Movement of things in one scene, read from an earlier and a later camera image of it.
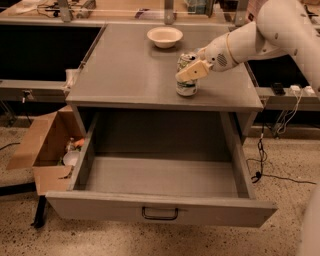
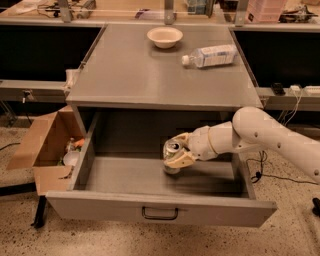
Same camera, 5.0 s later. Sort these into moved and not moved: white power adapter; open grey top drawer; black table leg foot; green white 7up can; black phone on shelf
Moved: green white 7up can
Not moved: white power adapter; black phone on shelf; black table leg foot; open grey top drawer
